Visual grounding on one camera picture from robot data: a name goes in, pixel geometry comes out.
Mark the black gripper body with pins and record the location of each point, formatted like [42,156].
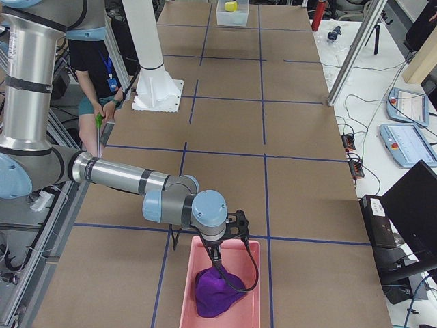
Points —
[214,247]

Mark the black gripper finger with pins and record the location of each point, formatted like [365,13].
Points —
[216,258]

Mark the purple cloth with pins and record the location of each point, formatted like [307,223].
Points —
[213,295]

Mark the yellow plastic cup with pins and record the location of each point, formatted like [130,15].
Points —
[231,6]

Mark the mint green bowl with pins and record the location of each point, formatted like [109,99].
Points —
[237,19]

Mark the black computer box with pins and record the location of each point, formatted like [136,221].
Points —
[377,224]

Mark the clear plastic storage box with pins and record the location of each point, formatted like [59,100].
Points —
[232,13]

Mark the pink plastic bin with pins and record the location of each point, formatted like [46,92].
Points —
[240,264]

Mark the orange black power strip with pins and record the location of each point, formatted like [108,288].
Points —
[354,161]

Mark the seated person in black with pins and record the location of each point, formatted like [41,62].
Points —
[98,80]

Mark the black monitor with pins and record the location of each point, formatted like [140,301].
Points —
[410,204]

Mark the lower teach pendant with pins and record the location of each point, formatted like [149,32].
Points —
[407,144]

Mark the teach pendant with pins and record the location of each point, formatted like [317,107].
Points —
[407,144]
[407,106]

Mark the upper teach pendant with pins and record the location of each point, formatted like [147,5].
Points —
[407,106]

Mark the black blue handheld tool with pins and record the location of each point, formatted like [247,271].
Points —
[333,35]

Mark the red cylinder bottle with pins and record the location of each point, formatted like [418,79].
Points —
[318,14]

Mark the black tripod stand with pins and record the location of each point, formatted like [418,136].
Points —
[376,31]

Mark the wooden beam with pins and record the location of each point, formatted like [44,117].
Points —
[423,63]

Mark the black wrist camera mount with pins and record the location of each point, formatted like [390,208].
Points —
[237,226]

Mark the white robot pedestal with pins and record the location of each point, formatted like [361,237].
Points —
[155,90]

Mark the aluminium frame post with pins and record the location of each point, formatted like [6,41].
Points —
[364,31]

